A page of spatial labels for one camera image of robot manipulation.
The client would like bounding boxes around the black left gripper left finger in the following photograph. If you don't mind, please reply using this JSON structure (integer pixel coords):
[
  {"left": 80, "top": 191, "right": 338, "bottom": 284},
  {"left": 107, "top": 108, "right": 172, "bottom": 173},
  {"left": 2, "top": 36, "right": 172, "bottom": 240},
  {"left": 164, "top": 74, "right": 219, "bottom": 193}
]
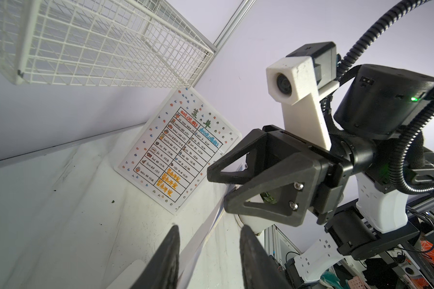
[{"left": 131, "top": 225, "right": 180, "bottom": 289}]

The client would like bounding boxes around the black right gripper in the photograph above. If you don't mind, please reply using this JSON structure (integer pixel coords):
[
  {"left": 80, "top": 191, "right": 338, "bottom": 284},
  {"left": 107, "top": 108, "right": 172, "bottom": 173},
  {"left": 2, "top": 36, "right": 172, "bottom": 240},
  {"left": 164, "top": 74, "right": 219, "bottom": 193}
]
[{"left": 207, "top": 124, "right": 355, "bottom": 228}]

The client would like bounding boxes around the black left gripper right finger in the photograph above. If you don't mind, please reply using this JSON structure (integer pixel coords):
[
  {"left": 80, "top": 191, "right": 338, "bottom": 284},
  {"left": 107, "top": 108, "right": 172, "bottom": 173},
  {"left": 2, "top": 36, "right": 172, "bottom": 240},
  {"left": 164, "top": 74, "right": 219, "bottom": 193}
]
[{"left": 239, "top": 225, "right": 292, "bottom": 289}]

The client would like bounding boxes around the large dim sum menu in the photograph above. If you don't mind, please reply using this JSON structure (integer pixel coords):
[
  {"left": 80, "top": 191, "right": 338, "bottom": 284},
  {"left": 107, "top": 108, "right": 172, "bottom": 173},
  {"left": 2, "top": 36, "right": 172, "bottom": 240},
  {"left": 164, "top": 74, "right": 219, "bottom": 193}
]
[{"left": 178, "top": 199, "right": 224, "bottom": 285}]

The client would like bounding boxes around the large white board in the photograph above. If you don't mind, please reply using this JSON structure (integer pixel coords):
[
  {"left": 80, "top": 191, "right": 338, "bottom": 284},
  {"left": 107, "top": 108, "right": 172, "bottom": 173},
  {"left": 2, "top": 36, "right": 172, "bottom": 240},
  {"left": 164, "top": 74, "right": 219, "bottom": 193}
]
[
  {"left": 113, "top": 86, "right": 243, "bottom": 216},
  {"left": 107, "top": 185, "right": 236, "bottom": 289}
]

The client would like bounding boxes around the large white board front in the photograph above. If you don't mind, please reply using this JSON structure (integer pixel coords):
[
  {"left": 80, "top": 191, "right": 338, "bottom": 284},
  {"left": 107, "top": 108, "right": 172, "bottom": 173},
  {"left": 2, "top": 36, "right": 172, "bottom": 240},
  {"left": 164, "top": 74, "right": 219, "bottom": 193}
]
[{"left": 113, "top": 86, "right": 243, "bottom": 216}]

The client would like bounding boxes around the dotted table price menu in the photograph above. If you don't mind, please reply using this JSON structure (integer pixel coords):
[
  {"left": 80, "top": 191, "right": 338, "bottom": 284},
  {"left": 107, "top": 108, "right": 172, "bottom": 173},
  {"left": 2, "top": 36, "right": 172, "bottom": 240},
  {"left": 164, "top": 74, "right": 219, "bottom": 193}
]
[{"left": 118, "top": 90, "right": 239, "bottom": 210}]

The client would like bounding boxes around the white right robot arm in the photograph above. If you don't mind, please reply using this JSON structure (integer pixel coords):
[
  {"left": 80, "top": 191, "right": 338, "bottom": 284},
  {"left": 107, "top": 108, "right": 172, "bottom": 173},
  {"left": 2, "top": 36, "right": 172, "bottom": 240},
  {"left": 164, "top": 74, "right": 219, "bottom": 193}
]
[{"left": 207, "top": 1, "right": 434, "bottom": 289}]

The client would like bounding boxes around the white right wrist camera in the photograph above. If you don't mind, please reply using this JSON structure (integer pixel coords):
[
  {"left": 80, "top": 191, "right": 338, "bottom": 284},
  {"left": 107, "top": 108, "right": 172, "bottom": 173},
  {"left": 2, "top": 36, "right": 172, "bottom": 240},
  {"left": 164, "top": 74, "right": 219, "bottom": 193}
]
[{"left": 266, "top": 42, "right": 339, "bottom": 151}]

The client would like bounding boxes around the white wire wall basket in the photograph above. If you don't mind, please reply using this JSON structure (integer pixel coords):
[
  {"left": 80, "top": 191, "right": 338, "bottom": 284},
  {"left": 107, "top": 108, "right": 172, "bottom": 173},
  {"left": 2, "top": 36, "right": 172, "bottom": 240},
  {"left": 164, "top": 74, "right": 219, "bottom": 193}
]
[{"left": 0, "top": 1, "right": 214, "bottom": 88}]

